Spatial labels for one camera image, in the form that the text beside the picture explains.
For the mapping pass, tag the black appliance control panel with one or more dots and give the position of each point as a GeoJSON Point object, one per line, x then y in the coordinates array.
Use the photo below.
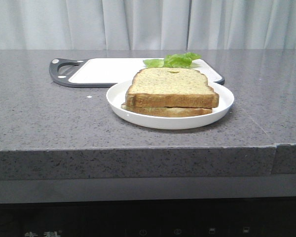
{"type": "Point", "coordinates": [232, 217]}

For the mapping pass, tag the white cutting board black rim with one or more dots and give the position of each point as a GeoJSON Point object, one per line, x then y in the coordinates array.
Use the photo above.
{"type": "Point", "coordinates": [94, 73]}

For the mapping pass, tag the bread slice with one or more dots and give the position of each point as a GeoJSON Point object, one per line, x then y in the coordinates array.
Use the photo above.
{"type": "Point", "coordinates": [170, 112]}
{"type": "Point", "coordinates": [171, 87]}

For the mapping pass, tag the white round plate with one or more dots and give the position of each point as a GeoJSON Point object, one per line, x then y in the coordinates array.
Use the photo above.
{"type": "Point", "coordinates": [116, 96]}

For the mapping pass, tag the white curtain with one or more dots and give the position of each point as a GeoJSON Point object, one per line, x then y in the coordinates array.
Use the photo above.
{"type": "Point", "coordinates": [147, 24]}

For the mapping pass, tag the green lettuce leaf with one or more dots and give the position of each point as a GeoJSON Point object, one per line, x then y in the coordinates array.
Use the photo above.
{"type": "Point", "coordinates": [173, 61]}

